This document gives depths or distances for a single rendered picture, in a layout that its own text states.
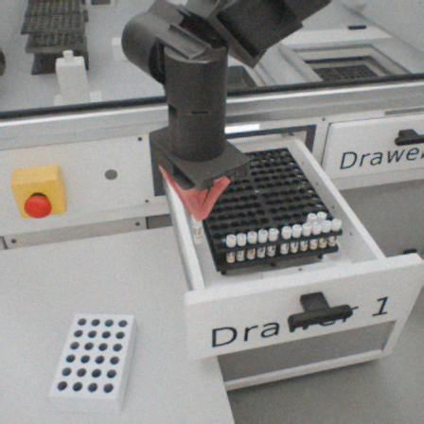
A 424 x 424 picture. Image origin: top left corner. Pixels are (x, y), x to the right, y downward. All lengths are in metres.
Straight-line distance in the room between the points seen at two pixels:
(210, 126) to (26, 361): 0.43
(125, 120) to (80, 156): 0.10
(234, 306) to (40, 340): 0.31
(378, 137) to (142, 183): 0.43
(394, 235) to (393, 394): 0.62
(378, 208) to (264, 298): 0.57
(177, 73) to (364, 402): 1.29
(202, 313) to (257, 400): 0.99
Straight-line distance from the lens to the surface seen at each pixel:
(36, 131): 0.73
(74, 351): 0.63
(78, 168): 0.77
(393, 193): 1.03
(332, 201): 0.71
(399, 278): 0.58
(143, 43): 0.46
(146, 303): 0.71
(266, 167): 0.73
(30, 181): 0.73
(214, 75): 0.40
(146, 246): 0.79
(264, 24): 0.42
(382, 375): 1.61
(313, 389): 1.52
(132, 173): 0.77
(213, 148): 0.44
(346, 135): 0.83
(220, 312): 0.51
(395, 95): 0.86
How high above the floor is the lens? 1.31
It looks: 40 degrees down
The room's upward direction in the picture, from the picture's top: straight up
